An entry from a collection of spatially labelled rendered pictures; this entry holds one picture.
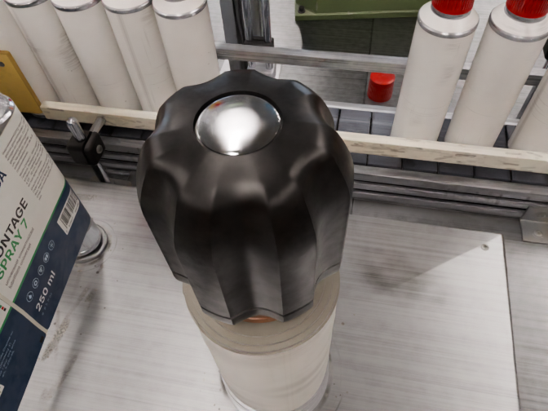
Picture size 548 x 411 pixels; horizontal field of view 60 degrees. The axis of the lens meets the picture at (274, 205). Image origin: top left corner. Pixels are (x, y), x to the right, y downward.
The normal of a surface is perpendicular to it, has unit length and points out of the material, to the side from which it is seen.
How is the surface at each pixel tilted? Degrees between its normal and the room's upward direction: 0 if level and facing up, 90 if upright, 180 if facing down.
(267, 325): 1
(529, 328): 0
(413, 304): 0
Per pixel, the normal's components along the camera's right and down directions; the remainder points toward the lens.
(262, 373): -0.03, 0.80
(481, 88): -0.70, 0.61
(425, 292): -0.04, -0.56
